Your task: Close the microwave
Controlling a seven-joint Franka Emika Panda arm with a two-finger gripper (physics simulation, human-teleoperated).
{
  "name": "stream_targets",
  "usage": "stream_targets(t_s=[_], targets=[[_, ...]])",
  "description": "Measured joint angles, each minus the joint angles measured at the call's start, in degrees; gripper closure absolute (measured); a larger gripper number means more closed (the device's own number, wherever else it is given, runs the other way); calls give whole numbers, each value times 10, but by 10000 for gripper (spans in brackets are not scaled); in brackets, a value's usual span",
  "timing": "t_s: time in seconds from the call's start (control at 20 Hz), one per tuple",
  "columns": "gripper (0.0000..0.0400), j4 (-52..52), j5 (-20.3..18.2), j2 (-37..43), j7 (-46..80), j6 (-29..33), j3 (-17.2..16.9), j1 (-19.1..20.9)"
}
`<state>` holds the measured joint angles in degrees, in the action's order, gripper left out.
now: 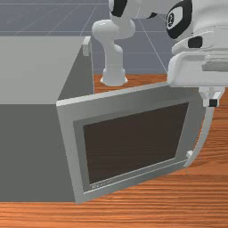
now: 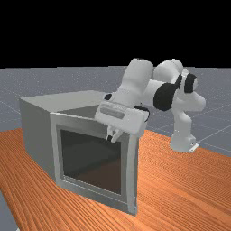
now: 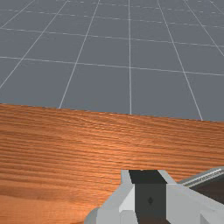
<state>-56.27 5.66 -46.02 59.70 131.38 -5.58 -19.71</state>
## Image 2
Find grey microwave oven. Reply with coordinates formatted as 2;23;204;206
19;89;106;182

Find grey microwave door with window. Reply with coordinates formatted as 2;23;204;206
49;111;140;217

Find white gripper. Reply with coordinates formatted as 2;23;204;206
94;100;148;143

